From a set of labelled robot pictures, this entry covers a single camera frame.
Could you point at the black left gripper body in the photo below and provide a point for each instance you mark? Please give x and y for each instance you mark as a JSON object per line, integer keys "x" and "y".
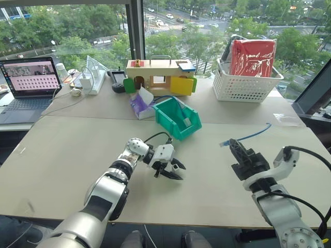
{"x": 161, "y": 168}

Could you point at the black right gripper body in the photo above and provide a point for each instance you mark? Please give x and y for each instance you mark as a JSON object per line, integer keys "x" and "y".
{"x": 252, "y": 165}

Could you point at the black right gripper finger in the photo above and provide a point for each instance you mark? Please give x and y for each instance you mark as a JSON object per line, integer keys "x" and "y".
{"x": 243, "y": 148}
{"x": 234, "y": 149}

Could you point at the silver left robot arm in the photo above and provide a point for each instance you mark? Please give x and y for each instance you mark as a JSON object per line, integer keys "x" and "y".
{"x": 103, "y": 186}

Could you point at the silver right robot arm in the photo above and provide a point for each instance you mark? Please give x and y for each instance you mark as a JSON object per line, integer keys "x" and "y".
{"x": 279, "y": 211}

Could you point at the small white coupler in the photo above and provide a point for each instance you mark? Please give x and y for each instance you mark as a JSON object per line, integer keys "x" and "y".
{"x": 188, "y": 122}

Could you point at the green plastic bin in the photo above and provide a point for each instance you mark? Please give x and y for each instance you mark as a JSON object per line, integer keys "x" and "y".
{"x": 168, "y": 121}

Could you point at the clear plastic bag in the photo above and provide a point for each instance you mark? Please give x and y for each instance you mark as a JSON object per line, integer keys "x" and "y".
{"x": 284, "y": 120}

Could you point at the white perforated plastic basket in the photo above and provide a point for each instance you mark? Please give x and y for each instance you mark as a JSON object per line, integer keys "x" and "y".
{"x": 240, "y": 87}

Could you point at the purple tissue pack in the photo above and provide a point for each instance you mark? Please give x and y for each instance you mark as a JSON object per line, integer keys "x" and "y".
{"x": 139, "y": 106}

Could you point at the dark rounded shape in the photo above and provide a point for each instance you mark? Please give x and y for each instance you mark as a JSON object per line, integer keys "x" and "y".
{"x": 195, "y": 240}

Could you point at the dark monitor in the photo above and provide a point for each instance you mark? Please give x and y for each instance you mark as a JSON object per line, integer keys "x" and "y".
{"x": 314, "y": 98}

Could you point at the red bag in plastic wrap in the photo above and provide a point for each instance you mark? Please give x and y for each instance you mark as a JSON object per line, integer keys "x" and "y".
{"x": 252, "y": 59}

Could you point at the black item in basket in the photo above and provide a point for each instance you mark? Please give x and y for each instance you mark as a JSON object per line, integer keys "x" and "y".
{"x": 226, "y": 55}

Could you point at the wooden box with coloured doors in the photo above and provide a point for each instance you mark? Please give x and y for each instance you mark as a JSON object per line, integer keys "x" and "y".
{"x": 160, "y": 71}

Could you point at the black handheld controller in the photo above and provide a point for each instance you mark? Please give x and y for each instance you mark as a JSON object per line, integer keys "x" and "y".
{"x": 117, "y": 80}

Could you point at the white power strip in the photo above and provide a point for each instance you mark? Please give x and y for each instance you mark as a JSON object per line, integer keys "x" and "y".
{"x": 97, "y": 82}

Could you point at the white charger block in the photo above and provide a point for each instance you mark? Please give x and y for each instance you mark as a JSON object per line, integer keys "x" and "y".
{"x": 86, "y": 82}

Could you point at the small white rounded object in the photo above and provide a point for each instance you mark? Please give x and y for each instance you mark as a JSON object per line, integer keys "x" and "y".
{"x": 75, "y": 91}

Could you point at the clear plastic triangle stand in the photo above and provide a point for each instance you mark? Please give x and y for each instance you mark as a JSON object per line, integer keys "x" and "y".
{"x": 94, "y": 64}

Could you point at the clear plastic cup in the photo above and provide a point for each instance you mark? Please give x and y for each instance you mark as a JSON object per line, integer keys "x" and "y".
{"x": 61, "y": 71}

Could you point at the dark grey laptop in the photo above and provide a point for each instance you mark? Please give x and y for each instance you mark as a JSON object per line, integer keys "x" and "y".
{"x": 26, "y": 103}

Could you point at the dark blue fabric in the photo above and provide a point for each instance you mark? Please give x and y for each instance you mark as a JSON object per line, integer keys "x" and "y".
{"x": 15, "y": 232}

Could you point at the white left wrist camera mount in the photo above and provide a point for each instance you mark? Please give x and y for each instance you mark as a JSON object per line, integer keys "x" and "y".
{"x": 164, "y": 152}

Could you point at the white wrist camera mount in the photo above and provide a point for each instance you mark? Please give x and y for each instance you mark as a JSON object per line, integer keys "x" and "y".
{"x": 287, "y": 165}
{"x": 164, "y": 152}

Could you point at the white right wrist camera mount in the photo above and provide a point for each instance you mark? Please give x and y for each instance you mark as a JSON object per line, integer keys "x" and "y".
{"x": 287, "y": 165}

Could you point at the dark window frame post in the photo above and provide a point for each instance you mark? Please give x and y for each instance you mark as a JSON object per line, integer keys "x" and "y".
{"x": 135, "y": 31}

